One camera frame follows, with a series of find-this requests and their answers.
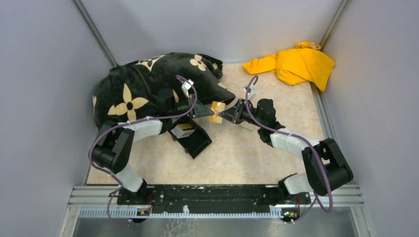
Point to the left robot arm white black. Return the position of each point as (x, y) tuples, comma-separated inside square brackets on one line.
[(113, 148)]

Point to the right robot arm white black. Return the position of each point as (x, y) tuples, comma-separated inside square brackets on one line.
[(326, 168)]

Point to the white toothed cable strip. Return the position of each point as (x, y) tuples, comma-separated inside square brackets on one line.
[(134, 213)]

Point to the yellow cloth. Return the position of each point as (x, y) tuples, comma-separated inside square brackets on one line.
[(305, 62)]

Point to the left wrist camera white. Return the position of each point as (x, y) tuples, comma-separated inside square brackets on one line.
[(187, 84)]

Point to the aluminium front rail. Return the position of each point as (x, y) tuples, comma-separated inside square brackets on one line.
[(167, 194)]

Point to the gold VIP credit card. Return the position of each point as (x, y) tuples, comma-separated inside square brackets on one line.
[(217, 107)]

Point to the beige card holder wallet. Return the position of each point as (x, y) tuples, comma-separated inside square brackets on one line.
[(248, 126)]

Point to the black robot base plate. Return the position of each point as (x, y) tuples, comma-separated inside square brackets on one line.
[(216, 201)]

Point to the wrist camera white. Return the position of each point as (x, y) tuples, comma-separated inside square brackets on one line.
[(187, 84), (250, 91)]

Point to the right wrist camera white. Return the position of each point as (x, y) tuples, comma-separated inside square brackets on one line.
[(250, 91)]

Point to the black card tray box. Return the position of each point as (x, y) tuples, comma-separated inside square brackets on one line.
[(196, 142)]

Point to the black floral plush pillow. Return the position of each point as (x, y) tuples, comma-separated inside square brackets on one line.
[(129, 92)]

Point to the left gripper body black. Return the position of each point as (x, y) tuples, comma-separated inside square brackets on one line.
[(180, 107)]

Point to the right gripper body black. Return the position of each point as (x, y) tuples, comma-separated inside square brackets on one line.
[(241, 114)]

